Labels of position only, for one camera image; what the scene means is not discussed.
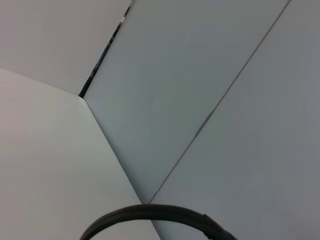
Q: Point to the black round teapot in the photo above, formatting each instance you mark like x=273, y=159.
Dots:
x=155, y=212

